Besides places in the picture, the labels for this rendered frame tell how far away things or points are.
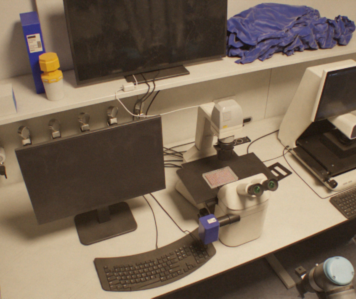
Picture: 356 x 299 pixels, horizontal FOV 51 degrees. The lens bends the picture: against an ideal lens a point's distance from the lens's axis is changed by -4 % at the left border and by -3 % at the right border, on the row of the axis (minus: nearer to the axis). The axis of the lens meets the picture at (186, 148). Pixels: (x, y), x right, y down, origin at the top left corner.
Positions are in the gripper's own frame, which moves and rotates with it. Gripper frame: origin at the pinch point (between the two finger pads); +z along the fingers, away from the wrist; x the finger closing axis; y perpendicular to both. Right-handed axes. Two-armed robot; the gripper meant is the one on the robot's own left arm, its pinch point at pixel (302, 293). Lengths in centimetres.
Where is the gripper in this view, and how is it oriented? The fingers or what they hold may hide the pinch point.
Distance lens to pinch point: 161.9
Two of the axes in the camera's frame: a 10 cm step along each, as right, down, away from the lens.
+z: -0.9, 4.7, 8.8
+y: -4.4, -8.1, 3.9
